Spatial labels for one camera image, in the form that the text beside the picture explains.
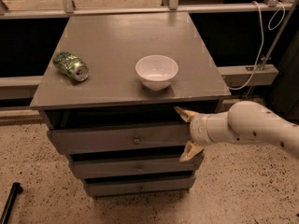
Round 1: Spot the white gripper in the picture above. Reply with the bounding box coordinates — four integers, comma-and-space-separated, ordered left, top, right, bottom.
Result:
174, 106, 213, 162

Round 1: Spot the grey top drawer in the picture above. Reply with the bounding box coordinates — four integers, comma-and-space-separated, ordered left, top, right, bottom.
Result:
48, 123, 190, 154

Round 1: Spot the grey drawer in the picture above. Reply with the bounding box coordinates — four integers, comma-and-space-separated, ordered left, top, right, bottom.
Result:
48, 123, 190, 154
69, 153, 203, 179
84, 175, 195, 197

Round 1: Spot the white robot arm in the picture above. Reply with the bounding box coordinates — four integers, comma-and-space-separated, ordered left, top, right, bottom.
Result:
175, 101, 299, 162

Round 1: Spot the grey middle drawer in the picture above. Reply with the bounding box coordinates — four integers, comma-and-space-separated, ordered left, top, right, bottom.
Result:
69, 153, 203, 179

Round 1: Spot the grey bottom drawer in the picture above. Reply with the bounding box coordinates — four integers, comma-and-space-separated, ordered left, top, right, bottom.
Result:
84, 175, 195, 197

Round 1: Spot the grey drawer cabinet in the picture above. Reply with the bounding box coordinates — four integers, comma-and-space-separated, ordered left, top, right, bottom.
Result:
31, 13, 230, 187

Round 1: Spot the white plastic bowl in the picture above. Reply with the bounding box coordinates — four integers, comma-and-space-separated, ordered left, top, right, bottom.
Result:
135, 55, 178, 91

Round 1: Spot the grey side beam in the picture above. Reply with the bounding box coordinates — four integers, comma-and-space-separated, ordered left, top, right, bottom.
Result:
218, 64, 278, 88

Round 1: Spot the green soda can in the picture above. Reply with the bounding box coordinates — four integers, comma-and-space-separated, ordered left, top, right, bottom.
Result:
52, 51, 89, 82

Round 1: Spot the black bar on floor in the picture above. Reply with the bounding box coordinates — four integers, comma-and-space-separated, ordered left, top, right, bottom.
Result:
0, 182, 23, 224

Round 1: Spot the white cable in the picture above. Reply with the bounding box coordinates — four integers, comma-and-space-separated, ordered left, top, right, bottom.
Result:
226, 0, 286, 91

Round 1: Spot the metal railing frame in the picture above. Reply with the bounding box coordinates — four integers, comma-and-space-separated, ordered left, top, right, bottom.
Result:
0, 0, 299, 21

